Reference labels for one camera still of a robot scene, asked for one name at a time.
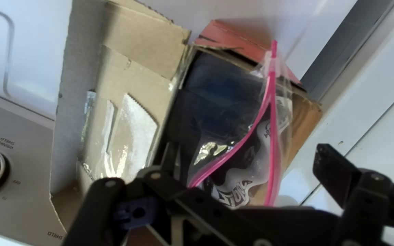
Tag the orange cardboard box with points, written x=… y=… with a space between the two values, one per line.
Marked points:
x=133 y=63

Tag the white dryer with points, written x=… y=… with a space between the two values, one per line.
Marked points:
x=380 y=114

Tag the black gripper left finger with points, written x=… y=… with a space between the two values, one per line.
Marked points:
x=97 y=213

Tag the clear plastic zip bag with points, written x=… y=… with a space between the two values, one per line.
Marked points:
x=225 y=114

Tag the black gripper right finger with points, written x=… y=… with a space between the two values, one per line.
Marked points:
x=366 y=200

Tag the white washing machine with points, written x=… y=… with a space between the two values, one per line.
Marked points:
x=20 y=63

